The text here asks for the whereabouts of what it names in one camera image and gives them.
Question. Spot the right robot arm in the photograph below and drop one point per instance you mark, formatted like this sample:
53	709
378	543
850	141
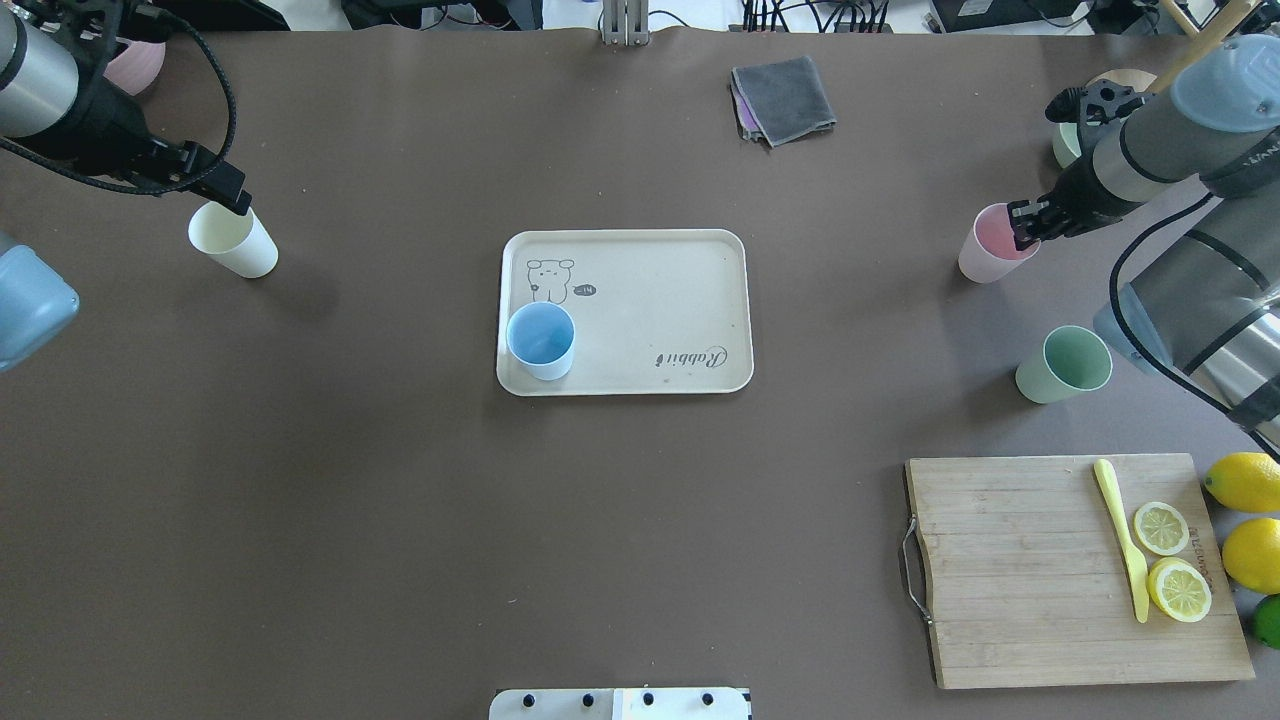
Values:
1203	313

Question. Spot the green plastic cup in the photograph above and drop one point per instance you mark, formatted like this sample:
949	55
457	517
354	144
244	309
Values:
1070	361

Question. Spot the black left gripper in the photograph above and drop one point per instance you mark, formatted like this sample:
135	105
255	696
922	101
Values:
112	127

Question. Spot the bamboo cutting board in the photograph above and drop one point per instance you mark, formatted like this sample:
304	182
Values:
1024	582

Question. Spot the yellow plastic knife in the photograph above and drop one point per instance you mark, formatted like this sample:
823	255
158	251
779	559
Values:
1135	563

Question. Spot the yellow lemon middle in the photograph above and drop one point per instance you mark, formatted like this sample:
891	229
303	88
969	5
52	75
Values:
1250	555

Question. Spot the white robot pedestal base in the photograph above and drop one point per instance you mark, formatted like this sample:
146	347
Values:
717	702

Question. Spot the pink ice bowl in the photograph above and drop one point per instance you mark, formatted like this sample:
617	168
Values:
136	65

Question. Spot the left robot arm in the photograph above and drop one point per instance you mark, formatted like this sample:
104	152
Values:
62	112

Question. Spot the pink plastic cup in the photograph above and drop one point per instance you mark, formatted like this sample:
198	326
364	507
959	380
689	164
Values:
989	251

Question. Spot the lemon slice lower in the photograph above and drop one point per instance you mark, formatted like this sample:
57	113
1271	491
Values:
1179	590

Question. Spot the lemon slice upper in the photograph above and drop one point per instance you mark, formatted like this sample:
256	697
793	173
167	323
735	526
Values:
1160	528

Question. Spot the lemon slice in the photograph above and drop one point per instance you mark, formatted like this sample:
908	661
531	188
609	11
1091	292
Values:
1179	590
1160	528

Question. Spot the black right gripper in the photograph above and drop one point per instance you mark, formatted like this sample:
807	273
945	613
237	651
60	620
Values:
1080	199

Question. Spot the beige rabbit tray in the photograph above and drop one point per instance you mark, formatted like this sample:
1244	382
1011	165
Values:
657	311

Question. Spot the yellow lemon near board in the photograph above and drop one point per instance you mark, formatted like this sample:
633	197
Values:
1245	482

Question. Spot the grey folded cloth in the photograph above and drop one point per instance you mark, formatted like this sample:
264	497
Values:
787	98

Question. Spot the blue plastic cup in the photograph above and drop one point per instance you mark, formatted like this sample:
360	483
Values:
542	337

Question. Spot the purple folded cloth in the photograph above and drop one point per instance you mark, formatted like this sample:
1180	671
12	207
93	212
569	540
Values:
748	127

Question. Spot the green lime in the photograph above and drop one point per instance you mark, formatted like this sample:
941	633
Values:
1265	622

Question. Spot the wooden glass drying stand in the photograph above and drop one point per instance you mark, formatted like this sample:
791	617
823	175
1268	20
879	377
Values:
1203	38

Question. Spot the green bowl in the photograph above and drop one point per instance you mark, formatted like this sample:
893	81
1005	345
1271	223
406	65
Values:
1065	144

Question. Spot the cream plastic cup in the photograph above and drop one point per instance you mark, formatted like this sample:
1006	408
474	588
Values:
238	242

